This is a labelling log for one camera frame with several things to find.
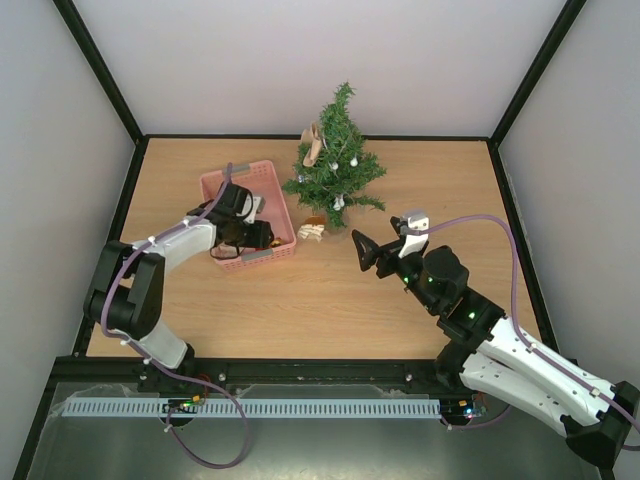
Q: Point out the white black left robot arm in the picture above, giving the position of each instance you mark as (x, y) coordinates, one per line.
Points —
(125, 296)

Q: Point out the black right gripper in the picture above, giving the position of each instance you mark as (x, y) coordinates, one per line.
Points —
(385, 254)

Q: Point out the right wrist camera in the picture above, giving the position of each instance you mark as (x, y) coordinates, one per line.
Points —
(411, 229)

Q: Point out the wooden tree stump base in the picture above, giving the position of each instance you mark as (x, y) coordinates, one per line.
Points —
(336, 229)

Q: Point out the small green christmas tree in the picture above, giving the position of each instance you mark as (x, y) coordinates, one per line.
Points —
(344, 169)

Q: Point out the pink perforated plastic basket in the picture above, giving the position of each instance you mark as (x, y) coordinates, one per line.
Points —
(270, 200)

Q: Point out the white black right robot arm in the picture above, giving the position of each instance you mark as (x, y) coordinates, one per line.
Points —
(488, 352)

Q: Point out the beige fabric bow ornament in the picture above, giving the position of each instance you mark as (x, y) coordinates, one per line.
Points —
(313, 139)

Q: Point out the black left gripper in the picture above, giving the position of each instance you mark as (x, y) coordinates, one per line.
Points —
(261, 238)

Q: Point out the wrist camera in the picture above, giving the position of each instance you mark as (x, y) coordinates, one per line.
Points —
(411, 229)
(253, 206)

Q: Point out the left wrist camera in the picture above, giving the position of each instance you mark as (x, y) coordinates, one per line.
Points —
(253, 206)

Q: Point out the light blue slotted cable duct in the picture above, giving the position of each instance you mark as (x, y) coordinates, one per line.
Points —
(253, 408)

